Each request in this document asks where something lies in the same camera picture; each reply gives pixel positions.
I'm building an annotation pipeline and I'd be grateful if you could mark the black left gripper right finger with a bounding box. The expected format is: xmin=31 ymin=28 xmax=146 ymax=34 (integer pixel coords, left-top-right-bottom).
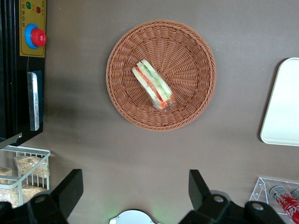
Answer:
xmin=179 ymin=169 xmax=286 ymax=224

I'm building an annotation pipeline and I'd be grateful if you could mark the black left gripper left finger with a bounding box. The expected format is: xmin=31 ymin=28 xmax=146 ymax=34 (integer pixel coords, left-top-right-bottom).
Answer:
xmin=0 ymin=169 xmax=84 ymax=224

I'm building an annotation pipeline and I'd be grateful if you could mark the sandwich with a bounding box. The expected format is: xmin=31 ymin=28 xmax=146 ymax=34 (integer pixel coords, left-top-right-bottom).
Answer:
xmin=131 ymin=59 xmax=176 ymax=111

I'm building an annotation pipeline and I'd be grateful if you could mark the cream plastic tray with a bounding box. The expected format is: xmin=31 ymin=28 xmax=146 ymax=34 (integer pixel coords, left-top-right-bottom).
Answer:
xmin=260 ymin=57 xmax=299 ymax=147

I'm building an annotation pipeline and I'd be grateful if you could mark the brown wicker basket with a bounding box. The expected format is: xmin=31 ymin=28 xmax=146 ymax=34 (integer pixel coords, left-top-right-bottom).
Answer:
xmin=106 ymin=19 xmax=217 ymax=132

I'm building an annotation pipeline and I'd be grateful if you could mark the rice cracker snack pack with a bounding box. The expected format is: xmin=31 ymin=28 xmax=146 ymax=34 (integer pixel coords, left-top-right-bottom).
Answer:
xmin=0 ymin=167 xmax=13 ymax=185
xmin=22 ymin=184 xmax=49 ymax=203
xmin=14 ymin=155 xmax=50 ymax=178
xmin=0 ymin=186 xmax=19 ymax=208

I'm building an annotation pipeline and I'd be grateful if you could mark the clear acrylic bottle rack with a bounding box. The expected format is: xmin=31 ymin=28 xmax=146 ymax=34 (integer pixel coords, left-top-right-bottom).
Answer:
xmin=249 ymin=176 xmax=299 ymax=217

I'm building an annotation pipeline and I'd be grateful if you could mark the silver metal plate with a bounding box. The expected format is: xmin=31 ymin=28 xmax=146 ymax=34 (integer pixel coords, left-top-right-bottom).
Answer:
xmin=26 ymin=70 xmax=44 ymax=131

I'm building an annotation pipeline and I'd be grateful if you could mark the black yellow control box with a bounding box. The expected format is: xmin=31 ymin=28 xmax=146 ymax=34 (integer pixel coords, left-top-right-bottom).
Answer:
xmin=0 ymin=0 xmax=47 ymax=147

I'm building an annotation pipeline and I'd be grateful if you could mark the white wire basket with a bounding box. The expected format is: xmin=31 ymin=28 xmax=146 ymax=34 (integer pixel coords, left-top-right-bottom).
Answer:
xmin=0 ymin=145 xmax=51 ymax=208

